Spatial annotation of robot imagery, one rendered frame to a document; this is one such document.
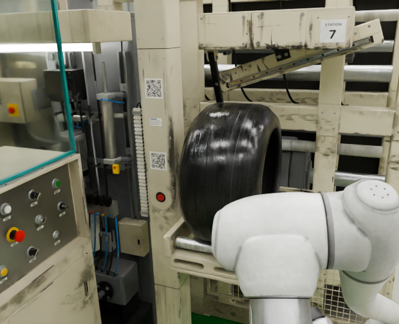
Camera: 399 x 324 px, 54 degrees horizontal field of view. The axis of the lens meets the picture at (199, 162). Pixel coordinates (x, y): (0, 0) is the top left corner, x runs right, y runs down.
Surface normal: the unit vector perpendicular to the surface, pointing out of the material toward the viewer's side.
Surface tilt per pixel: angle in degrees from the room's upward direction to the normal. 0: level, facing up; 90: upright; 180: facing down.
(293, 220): 48
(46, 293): 90
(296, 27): 90
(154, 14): 90
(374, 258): 112
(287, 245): 59
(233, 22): 90
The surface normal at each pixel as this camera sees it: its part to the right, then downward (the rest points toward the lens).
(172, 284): -0.36, 0.30
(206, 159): -0.33, -0.21
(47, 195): 0.93, 0.09
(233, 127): -0.24, -0.59
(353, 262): 0.05, 0.66
